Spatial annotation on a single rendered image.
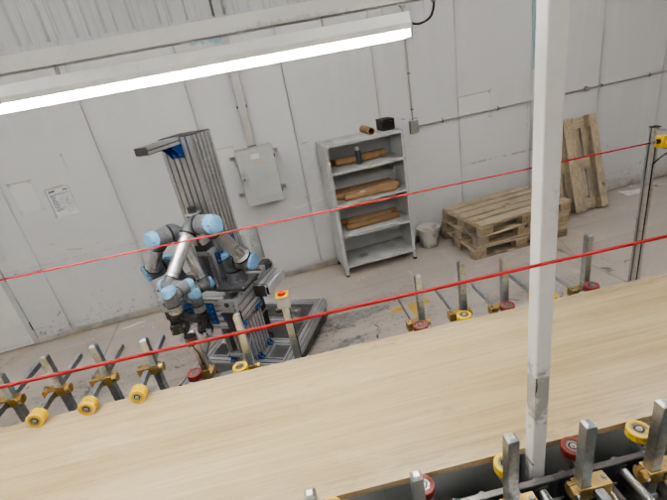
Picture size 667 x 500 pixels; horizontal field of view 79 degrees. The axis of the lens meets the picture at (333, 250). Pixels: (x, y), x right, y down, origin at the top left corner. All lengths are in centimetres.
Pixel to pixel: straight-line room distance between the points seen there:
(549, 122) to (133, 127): 415
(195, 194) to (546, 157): 230
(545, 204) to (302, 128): 380
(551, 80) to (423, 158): 419
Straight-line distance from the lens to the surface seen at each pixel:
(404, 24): 160
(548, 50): 111
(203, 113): 465
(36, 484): 230
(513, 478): 155
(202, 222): 242
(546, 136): 113
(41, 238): 526
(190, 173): 291
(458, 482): 186
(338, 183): 489
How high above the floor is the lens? 224
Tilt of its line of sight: 23 degrees down
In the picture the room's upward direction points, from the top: 11 degrees counter-clockwise
